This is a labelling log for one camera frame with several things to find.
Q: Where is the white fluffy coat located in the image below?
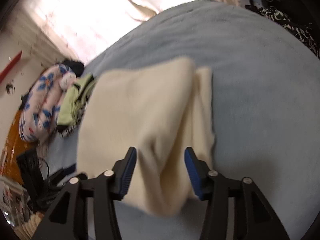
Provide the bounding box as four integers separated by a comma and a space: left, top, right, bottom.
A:
76, 57, 215, 216

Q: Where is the black clothing on quilt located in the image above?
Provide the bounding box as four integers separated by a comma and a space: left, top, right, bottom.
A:
62, 60, 85, 77

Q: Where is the black white patterned garment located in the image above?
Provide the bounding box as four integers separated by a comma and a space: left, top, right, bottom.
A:
56, 101, 87, 138

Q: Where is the floral quilt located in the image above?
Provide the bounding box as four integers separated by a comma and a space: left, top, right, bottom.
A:
19, 63, 72, 142

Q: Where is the light green black garment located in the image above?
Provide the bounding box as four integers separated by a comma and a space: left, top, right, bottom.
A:
59, 74, 96, 113

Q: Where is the white pink cat plush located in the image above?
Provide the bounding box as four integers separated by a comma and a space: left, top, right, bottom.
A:
60, 72, 76, 91

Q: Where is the blue bed blanket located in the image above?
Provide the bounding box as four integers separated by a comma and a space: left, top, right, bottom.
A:
37, 0, 320, 240

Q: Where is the floral sheer curtain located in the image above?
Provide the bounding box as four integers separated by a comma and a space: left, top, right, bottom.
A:
4, 0, 241, 66

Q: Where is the cartoon face wall sticker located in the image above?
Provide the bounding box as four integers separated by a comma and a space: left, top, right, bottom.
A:
5, 82, 15, 95

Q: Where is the red wall shelf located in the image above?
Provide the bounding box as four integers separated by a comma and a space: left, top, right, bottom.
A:
0, 51, 23, 83

